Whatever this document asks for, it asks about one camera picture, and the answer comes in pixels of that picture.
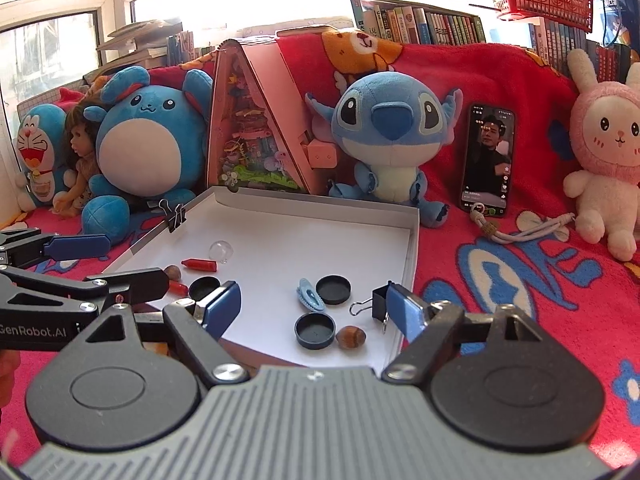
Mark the large black binder clip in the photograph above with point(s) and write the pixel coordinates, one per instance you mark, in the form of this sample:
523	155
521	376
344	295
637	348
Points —
380	300

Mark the blue hair clip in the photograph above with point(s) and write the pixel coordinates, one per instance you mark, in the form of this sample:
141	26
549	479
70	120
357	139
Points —
310	294

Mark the row of books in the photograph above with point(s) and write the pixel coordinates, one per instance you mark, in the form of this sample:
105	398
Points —
425	25

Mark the small round brown nut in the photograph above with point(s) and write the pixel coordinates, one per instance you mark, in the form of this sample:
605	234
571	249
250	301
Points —
172	272

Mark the pink bunny plush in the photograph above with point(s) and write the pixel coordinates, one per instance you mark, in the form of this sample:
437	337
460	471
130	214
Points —
610	125

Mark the small red cone piece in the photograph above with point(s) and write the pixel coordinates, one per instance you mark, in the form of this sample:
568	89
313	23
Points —
179	287
200	264

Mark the black smartphone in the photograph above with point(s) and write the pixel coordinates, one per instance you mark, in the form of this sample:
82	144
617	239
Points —
487	160

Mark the stack of flat papers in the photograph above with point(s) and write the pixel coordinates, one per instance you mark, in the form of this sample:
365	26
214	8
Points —
140	35

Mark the white cardboard box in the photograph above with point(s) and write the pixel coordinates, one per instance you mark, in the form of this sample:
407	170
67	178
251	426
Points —
300	250

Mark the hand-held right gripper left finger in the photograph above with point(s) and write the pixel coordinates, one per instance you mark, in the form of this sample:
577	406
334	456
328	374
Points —
222	307

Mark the blue alien plush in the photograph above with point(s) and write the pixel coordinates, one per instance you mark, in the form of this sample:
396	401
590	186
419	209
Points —
390	125

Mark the pink triangular dollhouse box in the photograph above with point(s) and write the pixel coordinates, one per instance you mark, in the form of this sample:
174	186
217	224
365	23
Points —
250	150

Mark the black round lid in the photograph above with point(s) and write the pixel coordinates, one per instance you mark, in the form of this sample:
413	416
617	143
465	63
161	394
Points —
314	332
202	287
334	290

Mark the round blue mouse plush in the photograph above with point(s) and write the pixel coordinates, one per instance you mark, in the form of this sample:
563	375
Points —
145	150

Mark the red blanket orange bear print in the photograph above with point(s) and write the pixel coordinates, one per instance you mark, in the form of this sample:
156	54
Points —
500	75

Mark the brown acorn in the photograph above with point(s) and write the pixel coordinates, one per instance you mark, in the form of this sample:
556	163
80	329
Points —
350	338

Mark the blue cat robot plush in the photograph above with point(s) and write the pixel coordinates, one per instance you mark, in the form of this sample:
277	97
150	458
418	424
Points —
40	145

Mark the brown haired doll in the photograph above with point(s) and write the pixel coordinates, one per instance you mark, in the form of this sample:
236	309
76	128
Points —
82	145

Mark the clear plastic dome capsule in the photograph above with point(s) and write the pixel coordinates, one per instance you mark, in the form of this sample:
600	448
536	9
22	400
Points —
221	252

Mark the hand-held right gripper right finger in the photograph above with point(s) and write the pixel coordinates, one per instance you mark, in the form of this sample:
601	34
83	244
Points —
405	310

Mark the red cartoon printed blanket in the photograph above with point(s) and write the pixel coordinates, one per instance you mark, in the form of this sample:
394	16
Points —
525	285

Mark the blue bag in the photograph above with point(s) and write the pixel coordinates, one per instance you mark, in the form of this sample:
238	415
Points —
612	5

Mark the small black binder clip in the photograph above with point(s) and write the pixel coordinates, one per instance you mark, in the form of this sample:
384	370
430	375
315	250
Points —
175	220

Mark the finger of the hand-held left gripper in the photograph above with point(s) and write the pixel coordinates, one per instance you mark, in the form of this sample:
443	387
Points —
80	246
135	285

